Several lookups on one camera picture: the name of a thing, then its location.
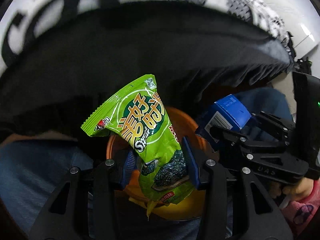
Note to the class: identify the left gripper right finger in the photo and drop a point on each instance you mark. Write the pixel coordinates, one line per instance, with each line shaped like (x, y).
(255, 214)

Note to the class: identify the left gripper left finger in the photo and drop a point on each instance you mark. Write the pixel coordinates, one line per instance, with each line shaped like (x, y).
(65, 213)

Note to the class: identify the blue milk carton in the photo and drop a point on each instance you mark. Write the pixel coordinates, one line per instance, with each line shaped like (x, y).
(227, 113)

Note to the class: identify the green seaweed snack bag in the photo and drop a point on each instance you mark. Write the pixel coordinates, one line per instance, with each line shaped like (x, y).
(137, 114)

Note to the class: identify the orange trash bin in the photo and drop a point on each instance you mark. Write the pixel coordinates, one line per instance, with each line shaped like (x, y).
(170, 176)

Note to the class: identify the right hand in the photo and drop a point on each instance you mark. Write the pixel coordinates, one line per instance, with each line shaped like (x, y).
(296, 192)

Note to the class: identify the pink fleece right sleeve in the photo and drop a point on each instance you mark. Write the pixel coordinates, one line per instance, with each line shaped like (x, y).
(300, 213)

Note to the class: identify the blue jeans leg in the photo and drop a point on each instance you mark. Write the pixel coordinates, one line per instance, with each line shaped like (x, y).
(30, 172)

